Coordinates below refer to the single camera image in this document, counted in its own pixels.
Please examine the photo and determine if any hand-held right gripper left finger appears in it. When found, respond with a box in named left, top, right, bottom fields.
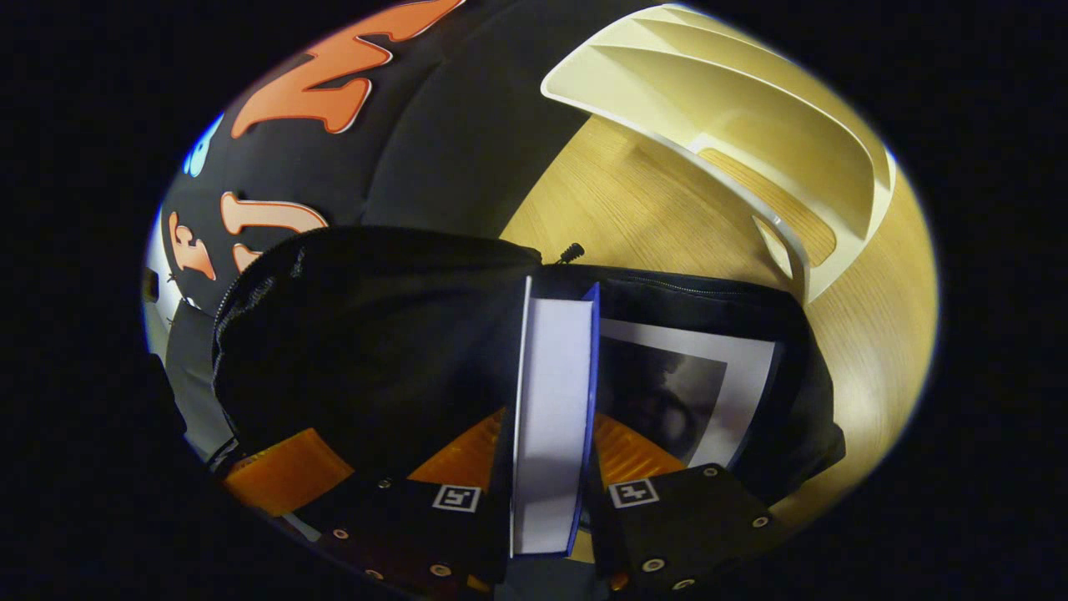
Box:
left=317, top=407, right=512, bottom=590

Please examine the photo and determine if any black backdrop cloth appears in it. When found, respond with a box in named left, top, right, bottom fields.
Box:
left=142, top=0, right=645, bottom=462

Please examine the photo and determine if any blue cover book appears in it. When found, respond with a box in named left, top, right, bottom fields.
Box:
left=508, top=275, right=602, bottom=559

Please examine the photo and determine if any black schoolbag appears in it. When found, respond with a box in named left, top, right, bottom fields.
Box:
left=209, top=225, right=847, bottom=512

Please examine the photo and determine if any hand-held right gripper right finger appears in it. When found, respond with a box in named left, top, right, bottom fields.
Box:
left=583, top=412, right=777, bottom=594

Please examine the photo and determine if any white portrait cover book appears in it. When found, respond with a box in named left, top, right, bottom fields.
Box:
left=596, top=317, right=786, bottom=471

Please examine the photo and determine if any white plastic bookshelf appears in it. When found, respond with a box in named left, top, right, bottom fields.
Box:
left=540, top=3, right=899, bottom=306

